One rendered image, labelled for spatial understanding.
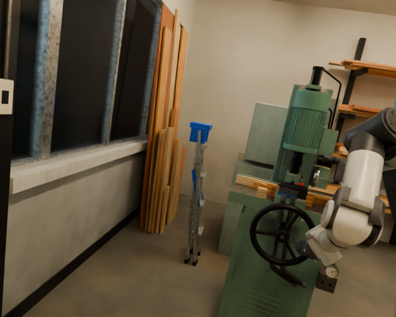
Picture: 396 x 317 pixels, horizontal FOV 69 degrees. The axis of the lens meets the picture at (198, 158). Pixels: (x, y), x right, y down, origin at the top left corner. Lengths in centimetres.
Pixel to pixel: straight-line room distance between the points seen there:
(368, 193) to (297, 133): 79
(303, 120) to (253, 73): 249
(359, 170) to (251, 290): 105
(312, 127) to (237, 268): 83
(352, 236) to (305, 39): 345
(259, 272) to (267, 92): 273
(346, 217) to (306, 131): 79
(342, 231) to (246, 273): 93
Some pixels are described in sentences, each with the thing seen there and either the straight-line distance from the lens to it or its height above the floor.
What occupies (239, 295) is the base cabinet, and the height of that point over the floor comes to 34.
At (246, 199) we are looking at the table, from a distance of 154.
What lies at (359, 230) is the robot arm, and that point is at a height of 108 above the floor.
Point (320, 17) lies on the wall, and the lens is 419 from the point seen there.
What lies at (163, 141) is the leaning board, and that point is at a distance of 270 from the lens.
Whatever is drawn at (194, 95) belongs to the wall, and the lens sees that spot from 405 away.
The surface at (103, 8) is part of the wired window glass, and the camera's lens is 221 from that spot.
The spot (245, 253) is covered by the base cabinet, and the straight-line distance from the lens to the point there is 164.
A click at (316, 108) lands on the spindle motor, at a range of 156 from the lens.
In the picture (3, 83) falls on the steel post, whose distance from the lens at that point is 131.
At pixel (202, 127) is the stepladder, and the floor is 113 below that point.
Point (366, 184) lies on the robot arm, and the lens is 85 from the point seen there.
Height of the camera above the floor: 131
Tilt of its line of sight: 11 degrees down
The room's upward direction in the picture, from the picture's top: 10 degrees clockwise
